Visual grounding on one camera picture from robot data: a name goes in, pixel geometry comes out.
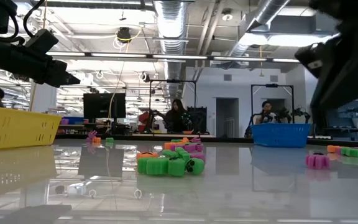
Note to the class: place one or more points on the blue plastic basket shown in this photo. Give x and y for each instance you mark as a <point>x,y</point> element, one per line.
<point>281,135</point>

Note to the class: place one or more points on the gray door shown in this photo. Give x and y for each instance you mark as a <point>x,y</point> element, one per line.
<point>227,118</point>

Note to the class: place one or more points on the background black robot arm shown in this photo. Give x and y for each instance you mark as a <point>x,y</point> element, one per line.
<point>157,118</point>

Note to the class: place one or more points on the round ceiling fixture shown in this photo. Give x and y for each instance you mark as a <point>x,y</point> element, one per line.
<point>227,16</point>

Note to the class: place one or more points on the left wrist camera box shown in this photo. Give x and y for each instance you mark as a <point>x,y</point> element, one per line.
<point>42,40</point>

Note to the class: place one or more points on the background black robot arms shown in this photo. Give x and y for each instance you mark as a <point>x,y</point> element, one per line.
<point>300,113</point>

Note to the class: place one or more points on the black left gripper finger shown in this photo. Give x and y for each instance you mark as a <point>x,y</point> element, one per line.
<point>71,81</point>

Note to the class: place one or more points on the lit desk monitor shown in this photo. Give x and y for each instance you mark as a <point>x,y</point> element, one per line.
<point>343,112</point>

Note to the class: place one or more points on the orange pumpkin Halloween decoration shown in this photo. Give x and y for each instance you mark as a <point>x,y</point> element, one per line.
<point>146,155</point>

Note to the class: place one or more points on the square wall vent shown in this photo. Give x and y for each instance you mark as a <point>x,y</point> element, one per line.
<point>273,78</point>
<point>227,77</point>

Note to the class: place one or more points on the LED light bar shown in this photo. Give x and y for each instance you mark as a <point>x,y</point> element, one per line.
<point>120,55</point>

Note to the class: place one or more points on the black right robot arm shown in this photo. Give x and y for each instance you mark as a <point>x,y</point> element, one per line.
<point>346,7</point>

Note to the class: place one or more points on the yellow plastic basket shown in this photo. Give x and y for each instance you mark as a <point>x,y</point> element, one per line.
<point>17,130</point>

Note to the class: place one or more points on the black aluminium rig frame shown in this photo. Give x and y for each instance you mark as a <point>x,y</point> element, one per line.
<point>228,140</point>

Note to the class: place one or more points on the black computer monitor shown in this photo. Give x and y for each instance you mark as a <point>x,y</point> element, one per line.
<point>104,105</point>

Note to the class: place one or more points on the wooden top gray workbench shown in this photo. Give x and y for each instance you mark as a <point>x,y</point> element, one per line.
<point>166,135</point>

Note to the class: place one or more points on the black overhead camera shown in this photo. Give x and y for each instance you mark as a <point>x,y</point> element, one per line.
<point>124,35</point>

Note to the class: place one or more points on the black cabinet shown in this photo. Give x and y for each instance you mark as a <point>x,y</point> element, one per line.
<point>200,121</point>

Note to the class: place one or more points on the green skull Halloween decoration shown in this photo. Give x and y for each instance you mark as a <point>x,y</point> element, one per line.
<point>195,166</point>

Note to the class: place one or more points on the large silver air duct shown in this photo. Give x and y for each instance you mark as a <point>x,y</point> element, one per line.
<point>171,31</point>

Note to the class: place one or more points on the slanted silver air duct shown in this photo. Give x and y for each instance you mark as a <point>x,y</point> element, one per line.
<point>259,18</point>

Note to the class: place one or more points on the blue storage bin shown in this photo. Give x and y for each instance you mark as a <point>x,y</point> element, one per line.
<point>76,120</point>

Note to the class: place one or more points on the black workstation frame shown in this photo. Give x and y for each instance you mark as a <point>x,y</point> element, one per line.
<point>272,85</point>
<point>172,81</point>

